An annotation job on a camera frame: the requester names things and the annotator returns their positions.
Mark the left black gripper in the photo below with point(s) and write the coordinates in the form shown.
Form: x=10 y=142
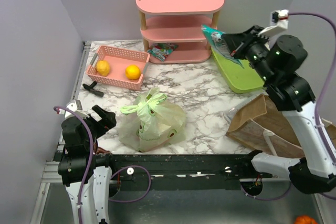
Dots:
x=108 y=121

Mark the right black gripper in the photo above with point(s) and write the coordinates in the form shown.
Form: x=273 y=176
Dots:
x=237 y=43

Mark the avocado print plastic bag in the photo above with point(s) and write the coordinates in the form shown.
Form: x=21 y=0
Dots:
x=152 y=121

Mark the brown paper bag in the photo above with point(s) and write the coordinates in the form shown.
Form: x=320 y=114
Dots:
x=258 y=125

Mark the cherry mint candy packet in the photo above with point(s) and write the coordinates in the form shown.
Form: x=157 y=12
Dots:
x=161 y=51

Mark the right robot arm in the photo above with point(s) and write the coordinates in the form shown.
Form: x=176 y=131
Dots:
x=293 y=97

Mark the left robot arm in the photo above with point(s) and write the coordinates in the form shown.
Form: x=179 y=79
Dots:
x=84 y=172

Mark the green plastic tray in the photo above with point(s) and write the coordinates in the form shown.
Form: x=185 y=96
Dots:
x=240 y=79

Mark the yellow lemon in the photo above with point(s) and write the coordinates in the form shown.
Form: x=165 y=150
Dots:
x=103 y=68

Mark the orange fruit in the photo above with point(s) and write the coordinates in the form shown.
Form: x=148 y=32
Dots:
x=132 y=72

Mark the pink perforated basket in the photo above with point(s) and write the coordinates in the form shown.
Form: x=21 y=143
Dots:
x=118 y=59

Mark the pink three-tier shelf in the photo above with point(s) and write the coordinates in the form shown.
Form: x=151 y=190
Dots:
x=179 y=22

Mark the clear plastic container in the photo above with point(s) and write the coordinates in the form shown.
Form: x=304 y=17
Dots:
x=229 y=114

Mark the orange pumpkin toy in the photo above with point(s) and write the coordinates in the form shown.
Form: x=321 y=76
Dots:
x=304 y=219

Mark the black T-handle tool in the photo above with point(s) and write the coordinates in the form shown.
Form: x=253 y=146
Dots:
x=91 y=88

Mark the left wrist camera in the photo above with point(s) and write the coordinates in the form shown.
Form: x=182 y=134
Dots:
x=75 y=106

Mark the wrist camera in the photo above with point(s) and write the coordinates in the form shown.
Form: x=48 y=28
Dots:
x=75 y=106
x=278 y=23

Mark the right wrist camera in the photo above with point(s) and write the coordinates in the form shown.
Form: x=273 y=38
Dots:
x=278 y=23

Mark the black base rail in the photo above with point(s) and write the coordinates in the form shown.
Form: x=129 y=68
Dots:
x=178 y=172

